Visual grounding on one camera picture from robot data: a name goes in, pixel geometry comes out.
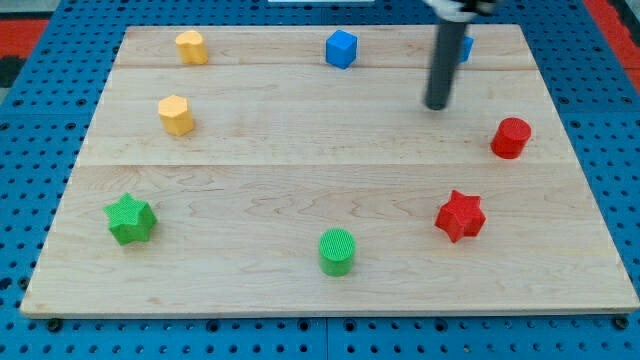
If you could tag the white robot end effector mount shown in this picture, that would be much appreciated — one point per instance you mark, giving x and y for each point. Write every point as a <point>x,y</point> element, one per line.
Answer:
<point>461,10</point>

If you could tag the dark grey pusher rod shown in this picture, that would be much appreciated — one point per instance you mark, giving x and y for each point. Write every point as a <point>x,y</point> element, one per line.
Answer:
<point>447,50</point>

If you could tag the wooden board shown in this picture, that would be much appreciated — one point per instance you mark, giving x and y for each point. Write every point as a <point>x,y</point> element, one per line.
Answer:
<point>286,147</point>

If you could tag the blue block behind rod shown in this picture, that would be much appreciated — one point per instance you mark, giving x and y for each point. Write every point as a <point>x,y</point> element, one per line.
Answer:
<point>466,48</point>

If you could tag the blue cube block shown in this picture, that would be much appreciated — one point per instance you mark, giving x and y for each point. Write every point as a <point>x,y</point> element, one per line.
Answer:
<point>341,49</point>

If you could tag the red cylinder block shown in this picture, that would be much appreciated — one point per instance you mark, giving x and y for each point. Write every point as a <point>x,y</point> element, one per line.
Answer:
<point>511,138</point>

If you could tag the red star block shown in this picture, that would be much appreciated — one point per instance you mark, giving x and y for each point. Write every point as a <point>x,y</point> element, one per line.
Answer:
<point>461,216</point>

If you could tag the green cylinder block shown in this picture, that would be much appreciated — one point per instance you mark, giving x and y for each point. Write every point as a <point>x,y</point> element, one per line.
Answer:
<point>337,249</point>

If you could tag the yellow heart block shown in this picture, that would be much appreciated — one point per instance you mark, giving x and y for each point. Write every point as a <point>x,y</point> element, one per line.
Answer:
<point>191,47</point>

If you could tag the yellow hexagon block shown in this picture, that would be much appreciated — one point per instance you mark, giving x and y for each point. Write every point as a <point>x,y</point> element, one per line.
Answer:
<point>176,116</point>

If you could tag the green star block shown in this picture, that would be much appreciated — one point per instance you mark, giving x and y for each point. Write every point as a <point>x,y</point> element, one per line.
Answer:
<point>130,220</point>

